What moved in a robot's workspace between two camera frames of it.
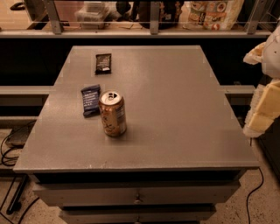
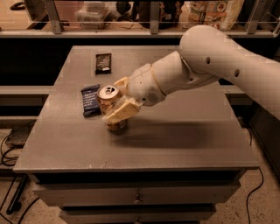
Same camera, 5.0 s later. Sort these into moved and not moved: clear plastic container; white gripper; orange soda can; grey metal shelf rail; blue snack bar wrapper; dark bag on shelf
Moved: white gripper; orange soda can
Not moved: dark bag on shelf; clear plastic container; blue snack bar wrapper; grey metal shelf rail
